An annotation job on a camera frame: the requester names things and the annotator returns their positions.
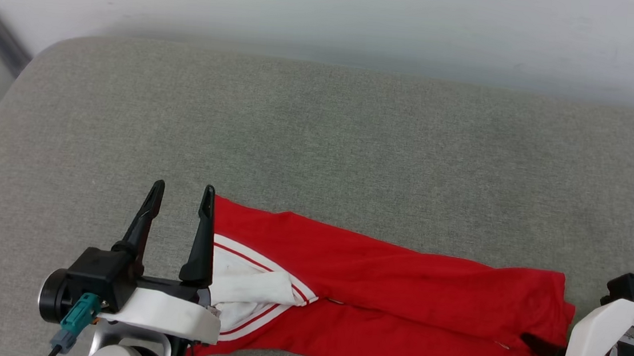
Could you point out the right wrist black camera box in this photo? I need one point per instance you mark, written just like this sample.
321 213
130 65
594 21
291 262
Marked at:
626 287

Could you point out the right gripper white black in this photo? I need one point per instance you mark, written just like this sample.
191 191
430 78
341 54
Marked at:
589 345

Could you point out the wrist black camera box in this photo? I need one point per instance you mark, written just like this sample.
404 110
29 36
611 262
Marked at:
626 287
102 274

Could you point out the grey fabric sofa cushion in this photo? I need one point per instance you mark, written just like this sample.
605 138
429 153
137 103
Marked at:
320 144

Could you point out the red garment with white trim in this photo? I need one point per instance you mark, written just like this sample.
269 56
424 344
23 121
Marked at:
399 283

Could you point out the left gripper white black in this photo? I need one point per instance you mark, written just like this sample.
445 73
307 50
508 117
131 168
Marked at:
167 314

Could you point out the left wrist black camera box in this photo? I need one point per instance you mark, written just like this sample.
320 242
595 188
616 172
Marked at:
102 274

